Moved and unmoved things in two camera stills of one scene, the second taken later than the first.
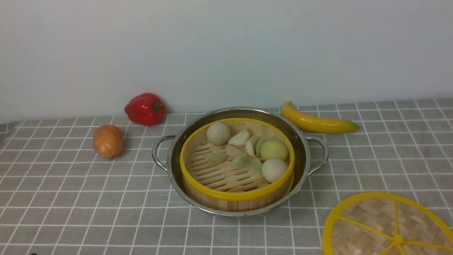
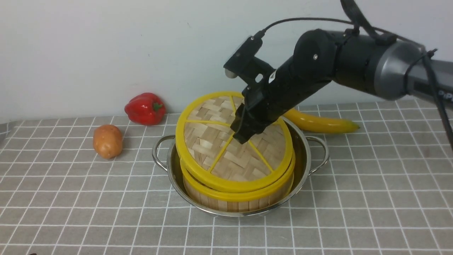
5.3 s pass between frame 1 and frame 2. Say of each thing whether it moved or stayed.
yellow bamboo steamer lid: moved
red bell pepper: stayed
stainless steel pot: stayed
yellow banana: stayed
